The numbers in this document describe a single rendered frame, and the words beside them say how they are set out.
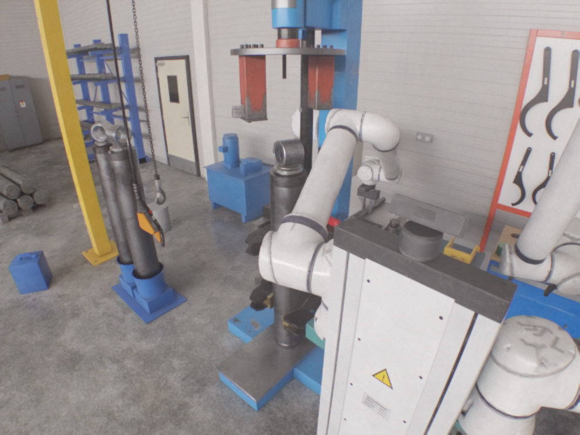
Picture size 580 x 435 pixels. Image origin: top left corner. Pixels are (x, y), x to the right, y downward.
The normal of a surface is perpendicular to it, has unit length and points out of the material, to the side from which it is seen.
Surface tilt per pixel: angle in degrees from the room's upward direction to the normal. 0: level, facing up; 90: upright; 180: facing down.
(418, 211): 62
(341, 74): 90
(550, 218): 109
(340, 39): 90
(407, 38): 90
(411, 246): 90
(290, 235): 30
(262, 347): 0
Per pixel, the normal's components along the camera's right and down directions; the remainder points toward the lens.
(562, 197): -0.73, 0.56
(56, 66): 0.76, 0.30
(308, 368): 0.00, -0.89
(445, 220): -0.63, -0.15
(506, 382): -0.83, 0.26
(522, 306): -0.65, 0.34
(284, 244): -0.21, -0.57
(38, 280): 0.37, 0.42
